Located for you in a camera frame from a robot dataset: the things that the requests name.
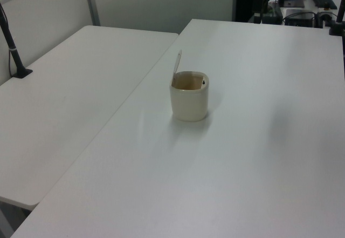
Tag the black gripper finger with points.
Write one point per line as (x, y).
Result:
(259, 18)
(255, 18)

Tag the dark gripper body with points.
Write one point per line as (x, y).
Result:
(258, 1)

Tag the cream ceramic cup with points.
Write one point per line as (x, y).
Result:
(188, 104)

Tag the dark green-black device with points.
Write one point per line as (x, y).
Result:
(273, 15)

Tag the black electronics box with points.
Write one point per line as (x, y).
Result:
(299, 18)

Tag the black clamp pole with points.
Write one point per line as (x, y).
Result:
(338, 24)

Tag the white side table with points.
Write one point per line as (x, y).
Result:
(67, 92)

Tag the grey partition frame post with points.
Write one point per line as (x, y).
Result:
(92, 3)

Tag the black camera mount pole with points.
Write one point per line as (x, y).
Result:
(14, 55)

